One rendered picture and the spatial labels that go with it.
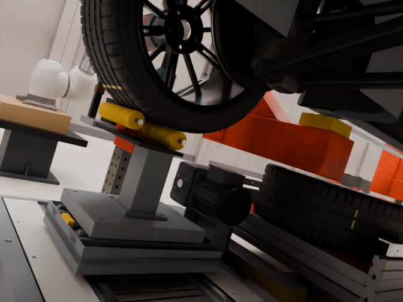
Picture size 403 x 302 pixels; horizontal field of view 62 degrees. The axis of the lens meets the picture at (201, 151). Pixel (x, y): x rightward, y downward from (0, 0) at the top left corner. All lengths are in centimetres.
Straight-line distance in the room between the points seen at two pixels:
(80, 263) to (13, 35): 455
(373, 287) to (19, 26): 495
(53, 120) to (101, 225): 116
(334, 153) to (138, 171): 68
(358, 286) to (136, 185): 78
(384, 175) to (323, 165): 201
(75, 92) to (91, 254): 140
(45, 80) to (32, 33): 323
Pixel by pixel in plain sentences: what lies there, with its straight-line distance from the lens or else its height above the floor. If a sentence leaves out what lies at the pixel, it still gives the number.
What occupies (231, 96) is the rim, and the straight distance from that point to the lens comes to 116.
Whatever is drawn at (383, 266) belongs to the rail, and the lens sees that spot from 123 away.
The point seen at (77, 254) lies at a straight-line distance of 96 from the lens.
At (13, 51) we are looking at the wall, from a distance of 528.
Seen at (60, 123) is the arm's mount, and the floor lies 35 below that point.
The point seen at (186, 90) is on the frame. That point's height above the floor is 68.
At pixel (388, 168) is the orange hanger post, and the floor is 75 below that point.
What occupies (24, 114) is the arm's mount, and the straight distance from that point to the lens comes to 200.
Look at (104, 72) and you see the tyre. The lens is 103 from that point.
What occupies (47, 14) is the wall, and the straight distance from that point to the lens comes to 539.
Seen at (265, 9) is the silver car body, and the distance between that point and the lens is 63.
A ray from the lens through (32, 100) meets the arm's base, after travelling 214.
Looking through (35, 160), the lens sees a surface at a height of 10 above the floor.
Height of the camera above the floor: 52
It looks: 2 degrees down
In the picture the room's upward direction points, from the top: 18 degrees clockwise
